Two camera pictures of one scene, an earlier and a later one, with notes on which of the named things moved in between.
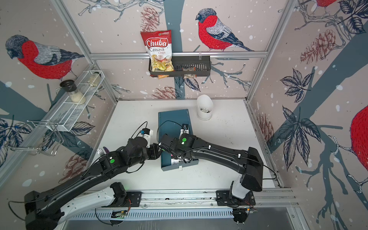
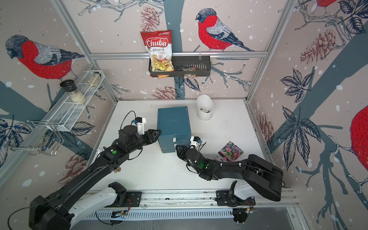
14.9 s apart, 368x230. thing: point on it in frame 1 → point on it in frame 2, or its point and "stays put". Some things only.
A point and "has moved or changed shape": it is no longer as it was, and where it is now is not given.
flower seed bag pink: (178, 161) has moved or changed shape
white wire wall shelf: (65, 115) stays put
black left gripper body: (152, 153) → (141, 139)
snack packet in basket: (189, 75) stays put
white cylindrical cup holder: (204, 106) stays put
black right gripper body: (175, 155) → (186, 159)
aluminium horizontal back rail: (201, 55) stays put
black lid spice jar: (69, 86) stays put
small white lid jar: (94, 79) stays put
